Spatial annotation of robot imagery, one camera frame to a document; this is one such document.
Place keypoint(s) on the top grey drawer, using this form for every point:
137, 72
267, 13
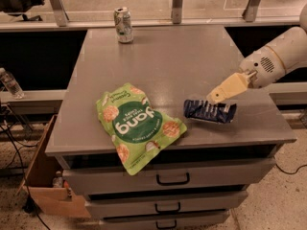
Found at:
168, 176

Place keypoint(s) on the grey drawer cabinet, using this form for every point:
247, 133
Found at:
170, 65

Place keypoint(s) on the green white soda can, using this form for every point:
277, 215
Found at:
123, 25

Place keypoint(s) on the brown cardboard box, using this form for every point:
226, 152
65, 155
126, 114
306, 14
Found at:
40, 174

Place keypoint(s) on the green rice chip bag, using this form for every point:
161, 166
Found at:
138, 132

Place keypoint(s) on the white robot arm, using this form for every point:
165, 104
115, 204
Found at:
291, 46

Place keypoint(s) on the bottom grey drawer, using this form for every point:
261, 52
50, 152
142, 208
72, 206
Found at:
165, 222

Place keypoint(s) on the clear plastic water bottle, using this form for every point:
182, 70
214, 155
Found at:
11, 84

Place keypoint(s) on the grey drawer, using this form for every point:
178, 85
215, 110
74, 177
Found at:
168, 176
164, 204
165, 222

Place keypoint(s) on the blue rxbar blueberry bar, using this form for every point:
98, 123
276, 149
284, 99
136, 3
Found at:
220, 113

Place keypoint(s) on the middle grey drawer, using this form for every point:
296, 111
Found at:
164, 204

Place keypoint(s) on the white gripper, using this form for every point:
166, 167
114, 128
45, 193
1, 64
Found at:
261, 68

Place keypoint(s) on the small bottle in box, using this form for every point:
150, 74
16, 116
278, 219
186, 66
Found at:
58, 180

